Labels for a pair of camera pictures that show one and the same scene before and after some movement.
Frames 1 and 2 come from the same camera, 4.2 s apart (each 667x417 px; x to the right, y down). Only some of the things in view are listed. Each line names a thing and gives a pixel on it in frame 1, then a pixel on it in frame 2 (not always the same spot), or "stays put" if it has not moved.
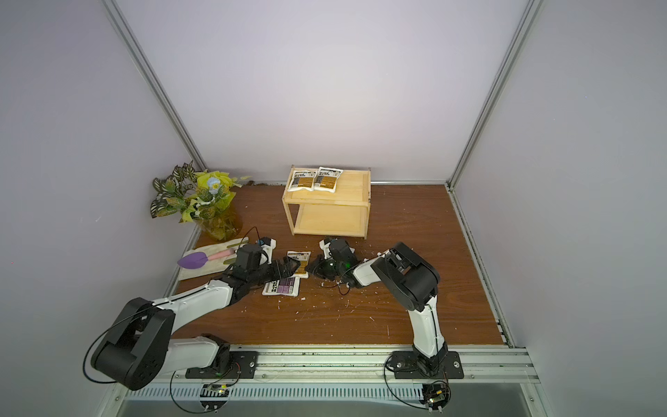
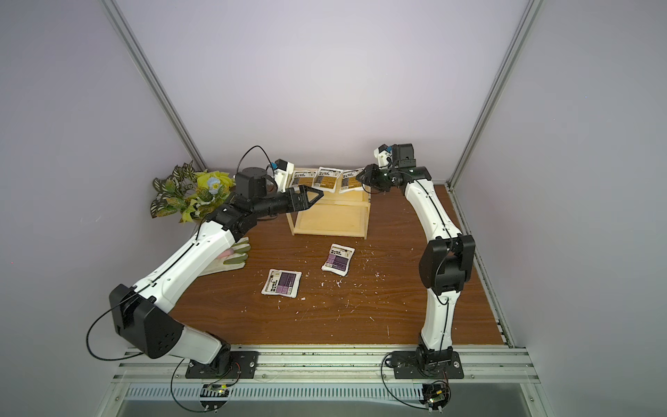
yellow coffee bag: (326, 179) stays put
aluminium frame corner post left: (154, 82) stays put
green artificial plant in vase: (202, 197) stays put
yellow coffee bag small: (303, 257) to (349, 182)
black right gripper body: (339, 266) to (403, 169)
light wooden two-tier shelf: (343, 213) stays put
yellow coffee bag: (302, 179) stays put
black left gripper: (286, 267) to (299, 199)
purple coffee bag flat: (286, 287) stays put
